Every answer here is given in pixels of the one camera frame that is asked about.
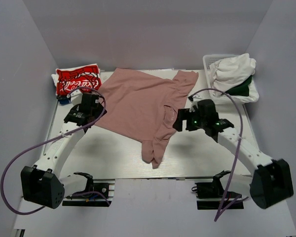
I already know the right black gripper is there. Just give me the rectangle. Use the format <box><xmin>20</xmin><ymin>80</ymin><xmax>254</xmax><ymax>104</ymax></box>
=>
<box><xmin>173</xmin><ymin>108</ymin><xmax>207</xmax><ymax>132</ymax></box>

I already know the pink t shirt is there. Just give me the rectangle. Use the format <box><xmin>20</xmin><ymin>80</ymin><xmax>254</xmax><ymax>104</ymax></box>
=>
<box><xmin>95</xmin><ymin>69</ymin><xmax>199</xmax><ymax>169</ymax></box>

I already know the green and white t shirt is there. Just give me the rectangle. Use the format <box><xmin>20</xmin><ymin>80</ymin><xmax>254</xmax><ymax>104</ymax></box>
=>
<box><xmin>209</xmin><ymin>75</ymin><xmax>259</xmax><ymax>105</ymax></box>

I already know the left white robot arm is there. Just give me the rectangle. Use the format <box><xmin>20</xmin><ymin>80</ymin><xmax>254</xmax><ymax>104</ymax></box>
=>
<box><xmin>21</xmin><ymin>93</ymin><xmax>106</xmax><ymax>209</ymax></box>

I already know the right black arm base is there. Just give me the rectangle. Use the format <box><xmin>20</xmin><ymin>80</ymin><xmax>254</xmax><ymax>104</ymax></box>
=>
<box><xmin>191</xmin><ymin>182</ymin><xmax>244</xmax><ymax>210</ymax></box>

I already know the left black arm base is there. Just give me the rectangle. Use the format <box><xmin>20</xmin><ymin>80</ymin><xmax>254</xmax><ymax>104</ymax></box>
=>
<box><xmin>62</xmin><ymin>179</ymin><xmax>115</xmax><ymax>207</ymax></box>

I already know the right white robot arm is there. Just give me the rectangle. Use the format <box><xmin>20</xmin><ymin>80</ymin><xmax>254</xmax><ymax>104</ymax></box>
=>
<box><xmin>173</xmin><ymin>99</ymin><xmax>294</xmax><ymax>209</ymax></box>

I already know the folded red coca-cola t shirt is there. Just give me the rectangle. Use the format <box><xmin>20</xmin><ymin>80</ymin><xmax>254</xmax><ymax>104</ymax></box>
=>
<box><xmin>51</xmin><ymin>64</ymin><xmax>102</xmax><ymax>96</ymax></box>

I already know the folded blue t shirt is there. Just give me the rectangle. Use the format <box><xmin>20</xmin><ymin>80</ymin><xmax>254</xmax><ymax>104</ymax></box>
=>
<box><xmin>56</xmin><ymin>95</ymin><xmax>71</xmax><ymax>105</ymax></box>

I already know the white plastic basket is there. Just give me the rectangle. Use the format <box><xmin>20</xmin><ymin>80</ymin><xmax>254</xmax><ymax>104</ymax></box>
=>
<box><xmin>203</xmin><ymin>54</ymin><xmax>237</xmax><ymax>87</ymax></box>

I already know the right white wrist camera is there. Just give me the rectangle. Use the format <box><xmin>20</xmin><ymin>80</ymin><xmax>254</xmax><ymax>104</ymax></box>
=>
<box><xmin>188</xmin><ymin>95</ymin><xmax>201</xmax><ymax>113</ymax></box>

